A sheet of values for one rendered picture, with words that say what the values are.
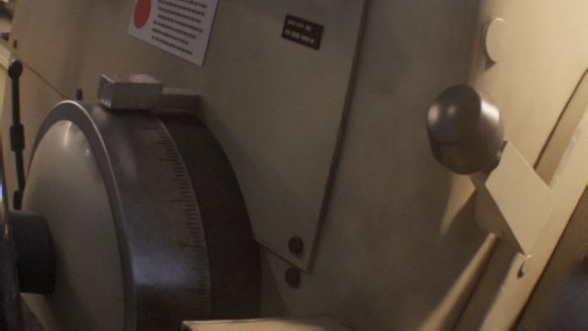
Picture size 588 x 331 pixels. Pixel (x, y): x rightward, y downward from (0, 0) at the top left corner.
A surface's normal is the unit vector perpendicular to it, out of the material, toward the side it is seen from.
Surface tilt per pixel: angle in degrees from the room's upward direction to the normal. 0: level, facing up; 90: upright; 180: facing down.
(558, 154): 58
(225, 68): 90
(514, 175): 90
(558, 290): 73
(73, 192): 65
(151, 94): 90
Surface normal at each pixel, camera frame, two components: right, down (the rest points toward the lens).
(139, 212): 0.58, -0.39
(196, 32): -0.79, -0.03
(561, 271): -0.66, -0.36
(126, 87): 0.58, 0.29
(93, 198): -0.42, -0.29
